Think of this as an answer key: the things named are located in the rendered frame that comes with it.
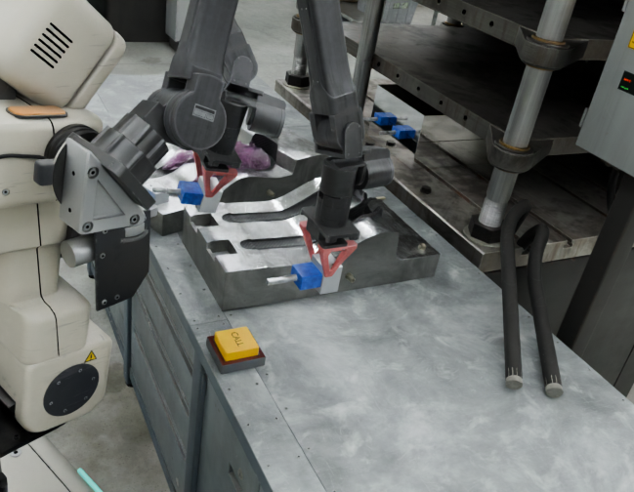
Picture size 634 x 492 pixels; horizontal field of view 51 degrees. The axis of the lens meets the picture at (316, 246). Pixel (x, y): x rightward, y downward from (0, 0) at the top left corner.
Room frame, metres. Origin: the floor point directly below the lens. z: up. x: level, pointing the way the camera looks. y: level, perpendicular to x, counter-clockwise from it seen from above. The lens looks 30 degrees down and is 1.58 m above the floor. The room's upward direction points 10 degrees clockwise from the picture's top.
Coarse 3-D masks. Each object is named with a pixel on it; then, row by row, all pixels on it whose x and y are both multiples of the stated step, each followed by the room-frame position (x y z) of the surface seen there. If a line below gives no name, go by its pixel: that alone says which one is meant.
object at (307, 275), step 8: (312, 256) 1.02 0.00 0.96; (328, 256) 1.02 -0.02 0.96; (296, 264) 1.00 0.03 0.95; (304, 264) 1.00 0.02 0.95; (312, 264) 1.01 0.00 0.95; (320, 264) 0.99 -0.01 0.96; (328, 264) 1.00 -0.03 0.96; (296, 272) 0.98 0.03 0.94; (304, 272) 0.98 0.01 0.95; (312, 272) 0.98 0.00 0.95; (320, 272) 0.98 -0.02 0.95; (336, 272) 0.99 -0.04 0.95; (272, 280) 0.95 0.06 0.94; (280, 280) 0.96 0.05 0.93; (288, 280) 0.96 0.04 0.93; (296, 280) 0.97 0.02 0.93; (304, 280) 0.96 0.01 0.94; (312, 280) 0.97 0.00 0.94; (320, 280) 0.98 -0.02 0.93; (328, 280) 0.98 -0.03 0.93; (336, 280) 0.99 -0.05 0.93; (304, 288) 0.96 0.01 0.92; (320, 288) 0.98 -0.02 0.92; (328, 288) 0.99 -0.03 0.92; (336, 288) 0.99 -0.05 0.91
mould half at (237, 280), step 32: (224, 224) 1.19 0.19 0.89; (256, 224) 1.22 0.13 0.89; (288, 224) 1.25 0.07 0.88; (384, 224) 1.23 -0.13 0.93; (192, 256) 1.17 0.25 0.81; (224, 256) 1.07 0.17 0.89; (256, 256) 1.09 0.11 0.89; (288, 256) 1.12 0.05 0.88; (352, 256) 1.16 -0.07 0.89; (384, 256) 1.20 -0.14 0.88; (416, 256) 1.25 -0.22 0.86; (224, 288) 1.02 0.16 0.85; (256, 288) 1.05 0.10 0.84; (288, 288) 1.09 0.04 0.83; (352, 288) 1.17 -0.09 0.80
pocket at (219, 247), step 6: (222, 240) 1.13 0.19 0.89; (228, 240) 1.13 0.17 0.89; (210, 246) 1.12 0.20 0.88; (216, 246) 1.12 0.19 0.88; (222, 246) 1.13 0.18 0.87; (228, 246) 1.13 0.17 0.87; (210, 252) 1.10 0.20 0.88; (216, 252) 1.12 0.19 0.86; (222, 252) 1.13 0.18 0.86; (228, 252) 1.13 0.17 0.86; (234, 252) 1.10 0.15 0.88
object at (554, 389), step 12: (528, 288) 1.20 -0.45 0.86; (540, 288) 1.19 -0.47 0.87; (540, 300) 1.15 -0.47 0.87; (540, 312) 1.12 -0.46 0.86; (540, 324) 1.09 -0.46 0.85; (540, 336) 1.06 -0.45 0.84; (552, 336) 1.06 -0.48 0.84; (540, 348) 1.03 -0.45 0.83; (552, 348) 1.02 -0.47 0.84; (540, 360) 1.01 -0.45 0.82; (552, 360) 0.99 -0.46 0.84; (552, 372) 0.97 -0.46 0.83; (552, 384) 0.94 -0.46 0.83; (552, 396) 0.94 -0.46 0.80
